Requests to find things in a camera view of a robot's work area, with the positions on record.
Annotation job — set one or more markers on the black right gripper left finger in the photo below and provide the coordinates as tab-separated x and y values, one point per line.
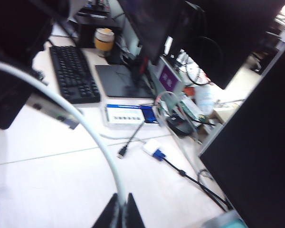
108	216

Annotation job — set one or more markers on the yellow white cup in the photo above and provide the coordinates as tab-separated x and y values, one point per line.
104	39

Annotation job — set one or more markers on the black round flat device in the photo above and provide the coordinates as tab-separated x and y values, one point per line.
180	126

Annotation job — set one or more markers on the wide black monitor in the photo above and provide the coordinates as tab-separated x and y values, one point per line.
235	35

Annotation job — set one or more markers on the white box printed label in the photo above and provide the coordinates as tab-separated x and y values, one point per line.
123	116

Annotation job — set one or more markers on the black desk shelf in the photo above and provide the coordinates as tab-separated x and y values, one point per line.
85	33

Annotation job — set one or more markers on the white bottle blue print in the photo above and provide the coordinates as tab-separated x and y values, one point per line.
204	99

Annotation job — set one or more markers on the black AOC monitor white bezel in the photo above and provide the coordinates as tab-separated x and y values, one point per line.
256	154

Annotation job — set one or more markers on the green printed board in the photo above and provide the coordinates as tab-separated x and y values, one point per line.
192	109

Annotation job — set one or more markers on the silver edged finger of the left gripper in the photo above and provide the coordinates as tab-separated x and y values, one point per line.
45	107

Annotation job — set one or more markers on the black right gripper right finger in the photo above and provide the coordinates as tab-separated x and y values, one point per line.
133	216

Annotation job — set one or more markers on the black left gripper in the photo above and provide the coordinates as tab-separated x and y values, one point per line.
12	31

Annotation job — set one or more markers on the white adapter blue plug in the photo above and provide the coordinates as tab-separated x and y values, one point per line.
152	146

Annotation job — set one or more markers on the black keyboard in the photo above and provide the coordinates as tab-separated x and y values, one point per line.
73	73

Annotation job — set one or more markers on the black closed laptop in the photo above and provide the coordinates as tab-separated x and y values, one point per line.
118	82

